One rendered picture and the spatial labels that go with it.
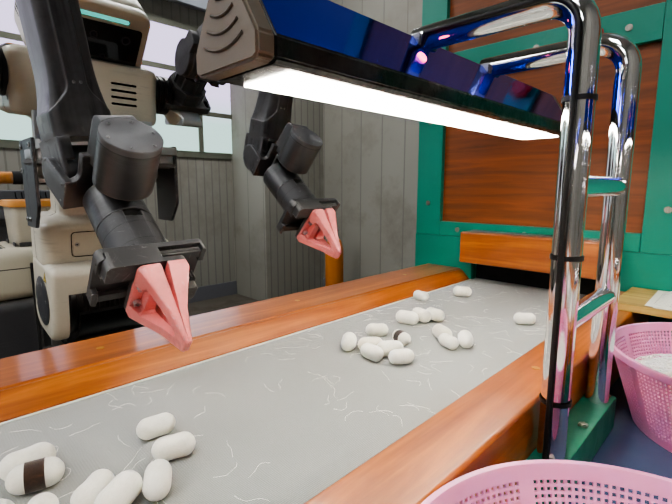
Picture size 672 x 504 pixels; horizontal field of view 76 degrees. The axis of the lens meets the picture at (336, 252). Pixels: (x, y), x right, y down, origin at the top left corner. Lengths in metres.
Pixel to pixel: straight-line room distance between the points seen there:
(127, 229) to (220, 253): 3.47
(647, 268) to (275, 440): 0.76
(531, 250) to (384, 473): 0.70
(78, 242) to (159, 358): 0.51
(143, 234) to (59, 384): 0.19
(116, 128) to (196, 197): 3.33
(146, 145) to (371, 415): 0.33
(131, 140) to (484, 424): 0.40
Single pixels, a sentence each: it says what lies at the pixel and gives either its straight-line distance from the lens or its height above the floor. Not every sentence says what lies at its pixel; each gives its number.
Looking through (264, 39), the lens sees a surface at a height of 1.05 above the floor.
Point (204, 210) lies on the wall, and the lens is 3.82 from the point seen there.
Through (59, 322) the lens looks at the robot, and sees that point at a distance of 1.03.
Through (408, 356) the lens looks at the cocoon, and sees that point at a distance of 0.56.
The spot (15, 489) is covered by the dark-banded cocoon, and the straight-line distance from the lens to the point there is 0.41.
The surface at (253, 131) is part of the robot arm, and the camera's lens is 0.81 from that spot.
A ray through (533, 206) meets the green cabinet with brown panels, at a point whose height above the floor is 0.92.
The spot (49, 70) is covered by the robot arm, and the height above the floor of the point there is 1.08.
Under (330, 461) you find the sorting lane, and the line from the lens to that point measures 0.39.
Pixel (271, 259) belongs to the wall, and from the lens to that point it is 3.63.
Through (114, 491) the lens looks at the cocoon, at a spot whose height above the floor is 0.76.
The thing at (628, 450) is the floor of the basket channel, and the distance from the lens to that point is 0.61.
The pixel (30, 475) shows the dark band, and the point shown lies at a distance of 0.41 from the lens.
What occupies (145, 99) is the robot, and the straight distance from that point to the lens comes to 1.10.
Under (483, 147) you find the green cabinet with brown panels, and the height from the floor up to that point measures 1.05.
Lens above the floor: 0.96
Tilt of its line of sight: 9 degrees down
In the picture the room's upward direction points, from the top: straight up
